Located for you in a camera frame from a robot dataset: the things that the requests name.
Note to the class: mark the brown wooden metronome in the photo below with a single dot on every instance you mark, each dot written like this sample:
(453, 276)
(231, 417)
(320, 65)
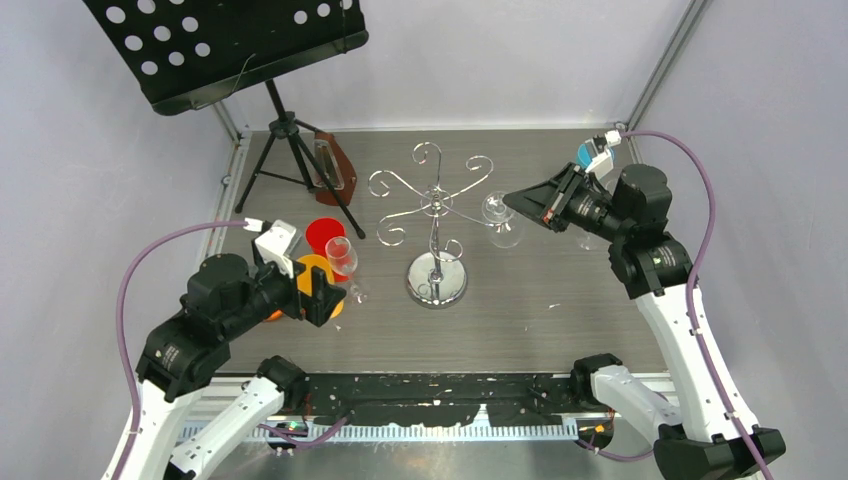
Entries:
(336, 165)

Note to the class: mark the clear ribbed wine glass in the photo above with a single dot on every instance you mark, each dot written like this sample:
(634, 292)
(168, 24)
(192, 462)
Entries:
(505, 228)

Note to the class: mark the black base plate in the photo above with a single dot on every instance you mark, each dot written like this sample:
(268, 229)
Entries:
(439, 399)

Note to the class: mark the orange curved toy tube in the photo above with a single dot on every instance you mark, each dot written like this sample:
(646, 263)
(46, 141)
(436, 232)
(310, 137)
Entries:
(274, 316)

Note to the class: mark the black music stand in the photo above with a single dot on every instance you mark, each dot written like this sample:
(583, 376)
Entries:
(187, 55)

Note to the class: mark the red wine glass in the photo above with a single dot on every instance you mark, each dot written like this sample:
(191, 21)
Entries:
(319, 232)

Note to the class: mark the yellow wine glass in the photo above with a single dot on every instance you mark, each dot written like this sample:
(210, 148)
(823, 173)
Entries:
(309, 261)

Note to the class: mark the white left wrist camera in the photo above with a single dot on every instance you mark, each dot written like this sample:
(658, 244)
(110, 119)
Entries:
(275, 243)

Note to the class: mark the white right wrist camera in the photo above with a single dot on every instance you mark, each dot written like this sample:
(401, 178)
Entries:
(604, 162)

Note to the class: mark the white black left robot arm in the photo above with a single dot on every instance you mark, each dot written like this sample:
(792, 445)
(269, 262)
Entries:
(223, 301)

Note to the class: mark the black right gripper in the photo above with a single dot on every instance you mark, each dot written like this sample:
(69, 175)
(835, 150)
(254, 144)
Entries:
(548, 202)

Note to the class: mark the blue wine glass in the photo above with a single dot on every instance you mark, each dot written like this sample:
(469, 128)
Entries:
(585, 154)

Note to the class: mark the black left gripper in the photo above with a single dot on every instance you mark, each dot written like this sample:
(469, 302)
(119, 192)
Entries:
(323, 300)

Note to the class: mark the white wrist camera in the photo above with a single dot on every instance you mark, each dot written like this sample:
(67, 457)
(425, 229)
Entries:
(275, 243)
(604, 162)

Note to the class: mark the chrome wine glass rack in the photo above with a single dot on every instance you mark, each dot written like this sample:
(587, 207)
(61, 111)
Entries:
(437, 278)

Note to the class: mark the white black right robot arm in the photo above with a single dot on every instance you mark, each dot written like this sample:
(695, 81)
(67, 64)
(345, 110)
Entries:
(708, 432)

